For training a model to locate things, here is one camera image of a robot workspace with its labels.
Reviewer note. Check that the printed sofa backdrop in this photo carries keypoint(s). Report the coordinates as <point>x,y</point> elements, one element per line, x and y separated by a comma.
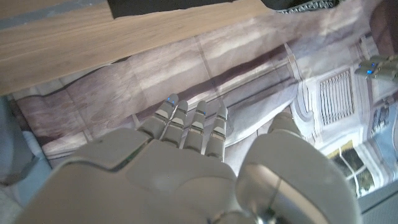
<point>248,62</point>

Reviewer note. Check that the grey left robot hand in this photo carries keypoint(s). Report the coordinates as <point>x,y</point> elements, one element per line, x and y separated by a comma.
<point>381,68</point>

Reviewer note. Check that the black paisley bandana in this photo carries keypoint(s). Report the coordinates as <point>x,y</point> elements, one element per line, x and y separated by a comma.
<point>155,7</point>

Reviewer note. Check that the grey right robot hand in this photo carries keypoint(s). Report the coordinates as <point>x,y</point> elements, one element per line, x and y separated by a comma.
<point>171,186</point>

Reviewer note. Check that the blue grey rolled backdrop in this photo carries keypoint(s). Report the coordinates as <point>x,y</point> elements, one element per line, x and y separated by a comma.
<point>25,174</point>

